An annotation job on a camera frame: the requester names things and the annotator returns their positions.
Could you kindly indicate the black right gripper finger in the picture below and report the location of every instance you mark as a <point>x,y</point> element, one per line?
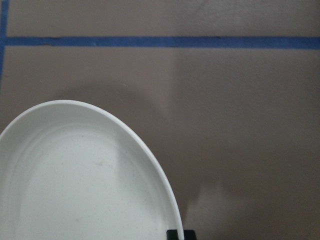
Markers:
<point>188,234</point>

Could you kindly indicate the cream round plate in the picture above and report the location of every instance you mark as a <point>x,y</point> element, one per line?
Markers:
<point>72,171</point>

